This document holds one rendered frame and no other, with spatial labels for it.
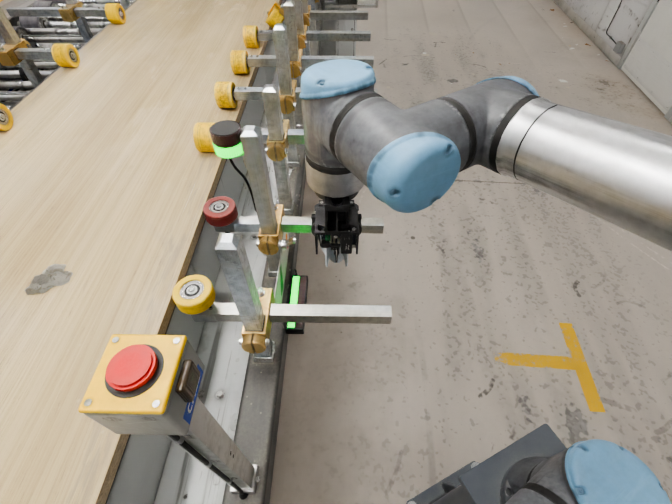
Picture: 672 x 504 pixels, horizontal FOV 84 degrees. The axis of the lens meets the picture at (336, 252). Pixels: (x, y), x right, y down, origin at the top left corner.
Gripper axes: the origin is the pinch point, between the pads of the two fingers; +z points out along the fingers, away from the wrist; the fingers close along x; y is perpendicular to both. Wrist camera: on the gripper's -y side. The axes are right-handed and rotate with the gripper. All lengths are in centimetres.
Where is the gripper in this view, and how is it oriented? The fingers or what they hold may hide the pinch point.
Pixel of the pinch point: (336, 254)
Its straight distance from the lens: 73.2
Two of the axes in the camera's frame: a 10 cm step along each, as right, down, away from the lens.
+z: 0.0, 6.5, 7.6
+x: 10.0, 0.0, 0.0
